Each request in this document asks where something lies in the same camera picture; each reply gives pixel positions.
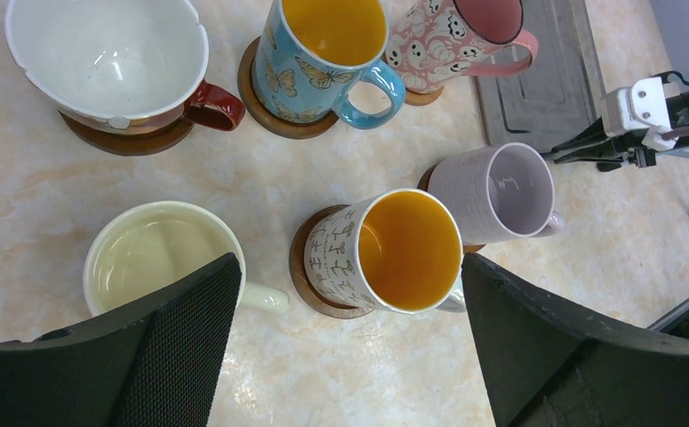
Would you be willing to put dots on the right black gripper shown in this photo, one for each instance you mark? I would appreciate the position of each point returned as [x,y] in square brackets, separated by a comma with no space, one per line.
[594,145]

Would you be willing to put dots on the light wooden coaster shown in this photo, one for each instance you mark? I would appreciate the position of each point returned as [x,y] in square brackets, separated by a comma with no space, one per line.
[422,99]

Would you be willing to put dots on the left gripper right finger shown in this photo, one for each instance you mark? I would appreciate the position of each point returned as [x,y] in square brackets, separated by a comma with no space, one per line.
[548,361]

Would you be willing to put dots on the white and brown cup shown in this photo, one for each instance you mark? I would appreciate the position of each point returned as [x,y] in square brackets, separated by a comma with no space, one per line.
[121,67]

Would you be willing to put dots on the blue butterfly mug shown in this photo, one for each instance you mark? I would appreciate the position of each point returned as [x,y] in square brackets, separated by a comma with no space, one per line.
[311,54]

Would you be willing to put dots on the pink mug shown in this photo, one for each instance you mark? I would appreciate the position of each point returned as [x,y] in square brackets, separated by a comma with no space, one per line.
[439,40]

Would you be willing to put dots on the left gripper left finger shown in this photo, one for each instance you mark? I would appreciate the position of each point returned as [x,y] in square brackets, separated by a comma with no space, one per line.
[151,362]

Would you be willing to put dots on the floral mug yellow inside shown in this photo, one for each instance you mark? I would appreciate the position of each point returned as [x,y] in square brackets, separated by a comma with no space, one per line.
[400,251]

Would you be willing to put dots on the cream ribbed mug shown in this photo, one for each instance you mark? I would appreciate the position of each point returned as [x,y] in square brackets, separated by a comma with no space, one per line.
[152,246]

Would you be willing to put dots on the grey purple mug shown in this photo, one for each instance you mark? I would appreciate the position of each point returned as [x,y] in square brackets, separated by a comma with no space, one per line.
[497,194]

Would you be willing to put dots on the metal tray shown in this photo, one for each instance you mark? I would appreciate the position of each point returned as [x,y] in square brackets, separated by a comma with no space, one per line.
[556,98]

